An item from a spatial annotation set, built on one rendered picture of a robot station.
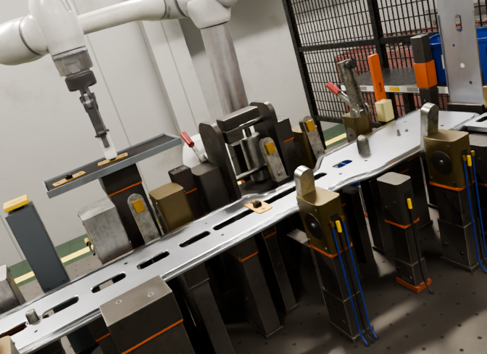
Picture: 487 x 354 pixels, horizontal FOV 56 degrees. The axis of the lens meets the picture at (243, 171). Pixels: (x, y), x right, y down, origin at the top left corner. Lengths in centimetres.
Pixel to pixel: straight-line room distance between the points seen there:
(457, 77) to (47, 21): 113
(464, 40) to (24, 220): 126
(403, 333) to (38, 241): 90
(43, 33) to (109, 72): 293
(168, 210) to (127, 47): 316
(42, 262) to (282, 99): 369
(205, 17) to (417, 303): 108
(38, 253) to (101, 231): 25
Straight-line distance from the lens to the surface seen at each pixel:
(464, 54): 148
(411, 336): 111
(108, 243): 112
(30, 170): 423
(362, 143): 124
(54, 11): 125
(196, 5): 162
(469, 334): 111
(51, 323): 99
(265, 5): 464
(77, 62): 125
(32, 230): 128
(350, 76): 141
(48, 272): 132
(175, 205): 114
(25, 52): 133
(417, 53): 161
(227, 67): 164
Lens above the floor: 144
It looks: 19 degrees down
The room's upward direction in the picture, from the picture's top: 17 degrees counter-clockwise
